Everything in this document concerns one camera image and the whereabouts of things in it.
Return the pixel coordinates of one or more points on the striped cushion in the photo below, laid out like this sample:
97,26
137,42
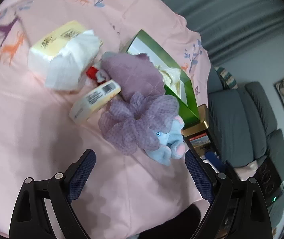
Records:
227,80

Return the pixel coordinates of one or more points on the green cardboard box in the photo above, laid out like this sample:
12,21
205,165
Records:
144,43

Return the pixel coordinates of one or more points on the grey sofa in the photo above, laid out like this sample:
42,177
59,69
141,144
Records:
246,130

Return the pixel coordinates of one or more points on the black camera module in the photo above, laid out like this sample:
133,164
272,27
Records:
269,182

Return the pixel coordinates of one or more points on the cream yellow towel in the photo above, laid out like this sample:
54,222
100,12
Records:
170,77

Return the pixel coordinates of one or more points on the blue plush elephant toy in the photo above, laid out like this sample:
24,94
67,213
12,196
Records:
172,144

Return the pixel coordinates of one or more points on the purple mesh bath sponge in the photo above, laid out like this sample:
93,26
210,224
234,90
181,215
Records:
133,125

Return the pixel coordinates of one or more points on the red white sock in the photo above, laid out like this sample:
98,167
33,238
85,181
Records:
96,73

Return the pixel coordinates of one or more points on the black gold tin box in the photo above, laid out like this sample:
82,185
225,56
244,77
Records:
200,137

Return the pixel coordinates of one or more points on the purple cloth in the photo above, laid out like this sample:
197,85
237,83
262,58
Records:
134,73

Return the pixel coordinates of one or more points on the grey curtain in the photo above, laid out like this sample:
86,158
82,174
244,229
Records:
231,27

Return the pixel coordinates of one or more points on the pink printed tablecloth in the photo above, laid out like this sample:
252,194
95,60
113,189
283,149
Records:
124,195

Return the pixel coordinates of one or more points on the large yellow tissue pack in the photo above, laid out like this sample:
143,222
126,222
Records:
63,56

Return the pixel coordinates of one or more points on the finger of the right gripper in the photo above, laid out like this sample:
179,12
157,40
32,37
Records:
213,159

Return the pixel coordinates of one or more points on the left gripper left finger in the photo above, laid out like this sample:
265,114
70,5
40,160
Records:
30,217

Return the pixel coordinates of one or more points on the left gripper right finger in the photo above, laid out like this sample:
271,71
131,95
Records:
237,209

